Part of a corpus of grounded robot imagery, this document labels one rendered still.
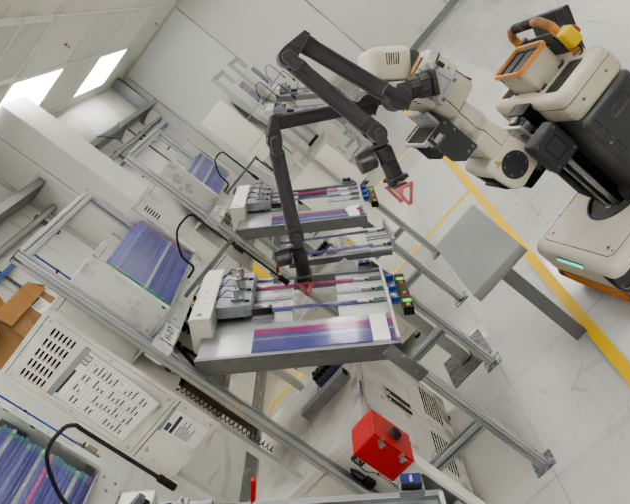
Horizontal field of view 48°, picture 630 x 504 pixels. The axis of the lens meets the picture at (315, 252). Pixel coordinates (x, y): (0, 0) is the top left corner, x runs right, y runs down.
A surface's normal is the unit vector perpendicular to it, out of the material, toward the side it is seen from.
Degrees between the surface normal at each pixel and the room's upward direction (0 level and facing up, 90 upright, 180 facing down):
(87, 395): 88
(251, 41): 90
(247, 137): 90
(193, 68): 90
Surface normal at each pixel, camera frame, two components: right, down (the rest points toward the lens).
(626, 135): 0.17, 0.15
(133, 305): 0.01, 0.35
